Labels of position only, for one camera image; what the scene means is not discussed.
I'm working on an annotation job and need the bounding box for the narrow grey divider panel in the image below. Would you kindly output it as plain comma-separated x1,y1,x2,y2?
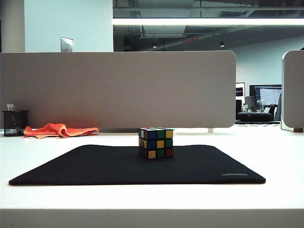
280,50,304,130

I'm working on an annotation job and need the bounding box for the metal wall switch plate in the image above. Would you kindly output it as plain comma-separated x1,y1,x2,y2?
60,36,74,52

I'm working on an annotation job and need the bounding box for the large computer monitor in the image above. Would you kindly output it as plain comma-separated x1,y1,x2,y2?
249,84,283,105

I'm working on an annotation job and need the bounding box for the black mesh pen holder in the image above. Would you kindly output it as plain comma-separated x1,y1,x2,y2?
2,110,29,137

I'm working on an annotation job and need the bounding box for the black mouse pad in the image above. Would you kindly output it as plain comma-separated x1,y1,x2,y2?
8,144,266,187

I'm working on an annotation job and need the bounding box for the wide grey divider panel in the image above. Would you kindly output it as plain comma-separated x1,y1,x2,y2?
0,50,238,130

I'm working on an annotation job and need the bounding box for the multicolour puzzle cube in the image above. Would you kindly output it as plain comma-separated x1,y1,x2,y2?
137,127,174,160

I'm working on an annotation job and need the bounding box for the orange cloth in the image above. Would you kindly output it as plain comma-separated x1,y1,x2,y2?
23,123,99,138

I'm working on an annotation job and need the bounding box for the small computer monitor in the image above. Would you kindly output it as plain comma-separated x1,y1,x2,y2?
235,82,246,97

